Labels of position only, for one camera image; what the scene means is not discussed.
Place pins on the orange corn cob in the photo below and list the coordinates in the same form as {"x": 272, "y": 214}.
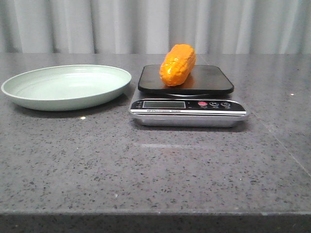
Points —
{"x": 177, "y": 65}

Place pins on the black silver kitchen scale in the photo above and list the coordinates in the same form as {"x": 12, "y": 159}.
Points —
{"x": 203, "y": 100}

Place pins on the pale green round plate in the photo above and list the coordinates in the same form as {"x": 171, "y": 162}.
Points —
{"x": 66, "y": 88}

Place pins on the grey white curtain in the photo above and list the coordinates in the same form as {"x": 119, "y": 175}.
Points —
{"x": 154, "y": 26}

